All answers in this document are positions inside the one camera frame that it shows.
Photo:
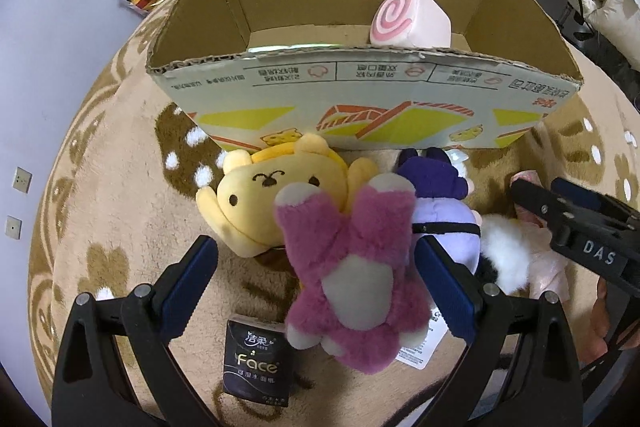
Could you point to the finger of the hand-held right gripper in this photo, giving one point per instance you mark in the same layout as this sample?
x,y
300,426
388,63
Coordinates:
x,y
582,197
537,204

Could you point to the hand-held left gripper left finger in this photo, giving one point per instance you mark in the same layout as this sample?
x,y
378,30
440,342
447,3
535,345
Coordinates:
x,y
192,287

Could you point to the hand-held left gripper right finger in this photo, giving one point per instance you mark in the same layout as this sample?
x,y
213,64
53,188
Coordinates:
x,y
445,289

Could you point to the white and pink plush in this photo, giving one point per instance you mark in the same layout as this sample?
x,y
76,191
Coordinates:
x,y
507,247

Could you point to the magenta fluffy bear plush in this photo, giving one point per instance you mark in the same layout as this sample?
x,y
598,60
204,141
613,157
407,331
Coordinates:
x,y
350,252

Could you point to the person's right hand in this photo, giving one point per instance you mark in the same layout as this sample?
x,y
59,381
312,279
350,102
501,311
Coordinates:
x,y
606,322

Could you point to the purple plush doll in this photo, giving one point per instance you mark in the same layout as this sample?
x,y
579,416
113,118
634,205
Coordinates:
x,y
442,217

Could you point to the black tissue pack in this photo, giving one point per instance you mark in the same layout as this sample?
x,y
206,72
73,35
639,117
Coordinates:
x,y
257,362

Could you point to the yellow bear plush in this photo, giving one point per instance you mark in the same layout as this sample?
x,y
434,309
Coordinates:
x,y
250,202

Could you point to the beige patterned rug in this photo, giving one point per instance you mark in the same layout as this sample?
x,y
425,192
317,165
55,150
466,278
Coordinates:
x,y
125,207

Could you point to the pink swirl roll plush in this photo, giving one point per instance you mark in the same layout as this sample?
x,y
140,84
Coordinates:
x,y
400,17

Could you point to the red and yellow packet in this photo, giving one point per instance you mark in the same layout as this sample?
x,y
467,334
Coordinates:
x,y
150,3

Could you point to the wall socket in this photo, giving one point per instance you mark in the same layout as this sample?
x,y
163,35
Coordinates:
x,y
13,227
22,180

